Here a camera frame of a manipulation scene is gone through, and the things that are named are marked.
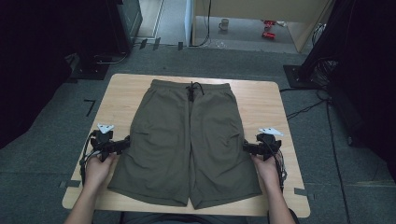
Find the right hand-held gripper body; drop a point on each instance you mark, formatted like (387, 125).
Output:
(267, 144)

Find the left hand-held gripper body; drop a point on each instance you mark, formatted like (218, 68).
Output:
(104, 144)

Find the olive green shorts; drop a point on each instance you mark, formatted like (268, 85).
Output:
(162, 140)

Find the person's right hand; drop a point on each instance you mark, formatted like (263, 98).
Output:
(267, 171)

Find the person's left hand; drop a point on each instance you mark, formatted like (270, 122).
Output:
(98, 171)

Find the black angled floor tape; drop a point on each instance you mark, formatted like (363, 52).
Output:
(91, 105)

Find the grey floor tape strip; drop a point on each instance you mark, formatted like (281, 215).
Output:
(303, 193)
(70, 183)

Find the black stand with square base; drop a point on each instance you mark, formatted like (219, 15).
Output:
(90, 67)

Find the person's dark clothing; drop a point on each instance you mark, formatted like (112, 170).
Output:
(186, 218)

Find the dark floor tape piece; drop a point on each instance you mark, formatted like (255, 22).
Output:
(143, 44)
(180, 46)
(156, 43)

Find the dark curtain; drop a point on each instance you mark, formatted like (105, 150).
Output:
(28, 68)
(367, 77)

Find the large red object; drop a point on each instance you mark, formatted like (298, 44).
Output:
(269, 35)

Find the black equipment cabinet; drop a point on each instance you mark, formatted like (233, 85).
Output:
(124, 21)

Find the small red object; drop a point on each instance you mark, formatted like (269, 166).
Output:
(268, 23)

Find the small white object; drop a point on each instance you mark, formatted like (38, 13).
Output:
(281, 23)

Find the grey mug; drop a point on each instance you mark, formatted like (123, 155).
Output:
(223, 25)

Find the beige wooden partition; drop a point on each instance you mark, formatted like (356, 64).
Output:
(249, 7)

